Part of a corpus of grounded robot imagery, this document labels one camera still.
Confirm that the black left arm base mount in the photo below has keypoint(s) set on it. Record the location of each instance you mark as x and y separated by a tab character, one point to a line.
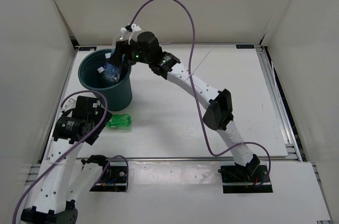
114	179

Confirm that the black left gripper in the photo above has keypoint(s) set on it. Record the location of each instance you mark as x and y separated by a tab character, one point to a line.
99	115

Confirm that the green plastic soda bottle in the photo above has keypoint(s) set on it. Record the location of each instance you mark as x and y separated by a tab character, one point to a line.
120	122

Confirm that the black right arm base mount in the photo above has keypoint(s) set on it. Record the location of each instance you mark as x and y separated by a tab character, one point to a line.
236	182

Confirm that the blue label white cap bottle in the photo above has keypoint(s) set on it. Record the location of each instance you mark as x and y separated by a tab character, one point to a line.
108	61

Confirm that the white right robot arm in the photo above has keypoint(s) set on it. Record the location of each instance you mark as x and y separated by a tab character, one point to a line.
218	106

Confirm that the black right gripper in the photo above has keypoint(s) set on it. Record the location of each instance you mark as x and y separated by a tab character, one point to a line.
121	47

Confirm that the clear unlabelled plastic bottle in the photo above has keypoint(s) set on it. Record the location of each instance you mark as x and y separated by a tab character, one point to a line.
104	83

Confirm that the dark green ribbed plastic bin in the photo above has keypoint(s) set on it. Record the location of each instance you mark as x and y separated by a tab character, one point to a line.
118	95

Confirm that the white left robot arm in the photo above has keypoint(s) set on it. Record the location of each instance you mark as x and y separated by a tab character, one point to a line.
56	201

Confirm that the small blue label water bottle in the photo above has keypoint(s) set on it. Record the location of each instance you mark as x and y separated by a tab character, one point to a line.
112	72

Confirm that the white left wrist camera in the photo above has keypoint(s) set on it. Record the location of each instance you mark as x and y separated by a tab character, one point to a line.
68	105

